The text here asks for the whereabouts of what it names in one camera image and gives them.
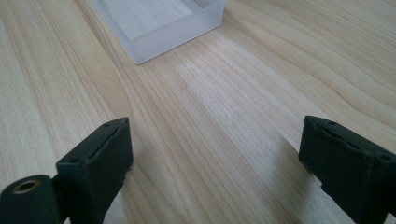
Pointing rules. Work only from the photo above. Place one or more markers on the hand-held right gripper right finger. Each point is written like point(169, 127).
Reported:
point(351, 174)

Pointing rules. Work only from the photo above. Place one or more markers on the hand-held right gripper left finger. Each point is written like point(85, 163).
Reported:
point(93, 174)

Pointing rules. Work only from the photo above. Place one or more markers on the clear plastic box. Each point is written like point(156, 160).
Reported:
point(174, 34)

